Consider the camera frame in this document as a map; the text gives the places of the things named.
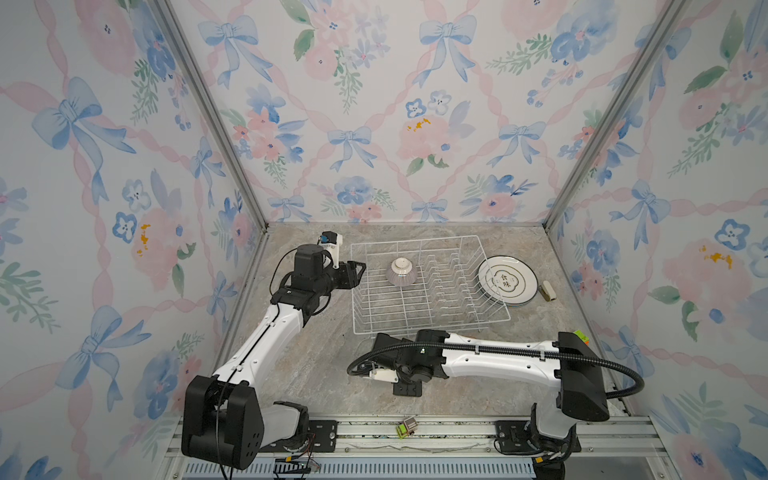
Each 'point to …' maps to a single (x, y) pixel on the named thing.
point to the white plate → (507, 280)
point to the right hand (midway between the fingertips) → (397, 372)
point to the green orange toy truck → (582, 336)
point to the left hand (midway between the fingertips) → (358, 263)
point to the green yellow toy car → (406, 427)
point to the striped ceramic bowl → (402, 272)
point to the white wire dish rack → (429, 283)
